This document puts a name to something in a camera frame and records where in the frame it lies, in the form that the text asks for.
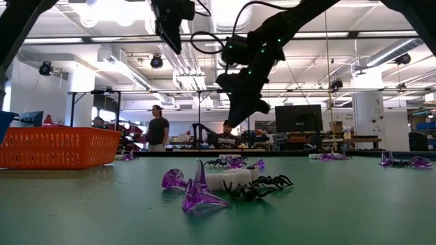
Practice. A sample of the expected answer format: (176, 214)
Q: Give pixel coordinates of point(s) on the silver spiral duct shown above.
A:
(391, 52)

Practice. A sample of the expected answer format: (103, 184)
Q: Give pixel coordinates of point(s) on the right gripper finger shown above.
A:
(235, 109)
(247, 109)

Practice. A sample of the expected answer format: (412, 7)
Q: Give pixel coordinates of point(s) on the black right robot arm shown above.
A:
(289, 20)

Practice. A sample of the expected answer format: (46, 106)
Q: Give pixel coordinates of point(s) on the black ceiling camera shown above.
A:
(156, 62)
(336, 85)
(403, 59)
(46, 69)

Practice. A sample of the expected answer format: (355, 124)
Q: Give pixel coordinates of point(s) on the black aluminium table frame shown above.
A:
(289, 154)

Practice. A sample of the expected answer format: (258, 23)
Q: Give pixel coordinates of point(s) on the seated person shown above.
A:
(227, 140)

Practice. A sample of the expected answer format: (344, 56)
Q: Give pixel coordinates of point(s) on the red storage bins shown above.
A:
(134, 131)

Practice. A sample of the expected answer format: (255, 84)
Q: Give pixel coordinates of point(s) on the black background robot arm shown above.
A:
(201, 129)

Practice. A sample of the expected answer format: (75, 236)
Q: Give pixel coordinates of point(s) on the blue plastic basket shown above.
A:
(5, 126)

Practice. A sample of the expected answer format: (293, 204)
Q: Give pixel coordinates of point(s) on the black office chair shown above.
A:
(418, 142)

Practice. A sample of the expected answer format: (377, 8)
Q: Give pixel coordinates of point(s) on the small black monitor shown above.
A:
(32, 119)

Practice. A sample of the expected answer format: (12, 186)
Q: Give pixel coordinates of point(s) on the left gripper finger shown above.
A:
(178, 37)
(168, 34)

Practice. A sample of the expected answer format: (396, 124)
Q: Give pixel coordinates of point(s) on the standing person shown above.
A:
(157, 131)

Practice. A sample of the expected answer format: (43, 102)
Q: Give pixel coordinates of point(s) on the red plastic object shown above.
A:
(48, 120)

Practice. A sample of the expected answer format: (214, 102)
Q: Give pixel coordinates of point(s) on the cardboard box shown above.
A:
(337, 127)

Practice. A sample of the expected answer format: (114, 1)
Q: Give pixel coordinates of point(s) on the white plastic vampire teeth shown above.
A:
(223, 157)
(254, 173)
(225, 180)
(337, 156)
(118, 157)
(313, 156)
(232, 157)

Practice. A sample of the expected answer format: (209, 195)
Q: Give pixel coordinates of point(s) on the orange plastic basket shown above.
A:
(58, 148)

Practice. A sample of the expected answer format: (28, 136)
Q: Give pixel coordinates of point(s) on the green table mat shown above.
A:
(102, 211)

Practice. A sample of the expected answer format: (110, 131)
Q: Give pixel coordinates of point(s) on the black computer monitor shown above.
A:
(299, 118)

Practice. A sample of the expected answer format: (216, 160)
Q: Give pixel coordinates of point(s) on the wooden workbench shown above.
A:
(361, 139)

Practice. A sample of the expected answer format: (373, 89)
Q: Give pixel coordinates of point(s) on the black neighbouring station frame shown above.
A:
(72, 109)

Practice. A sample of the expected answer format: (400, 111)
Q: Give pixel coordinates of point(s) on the blue storage bins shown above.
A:
(425, 126)

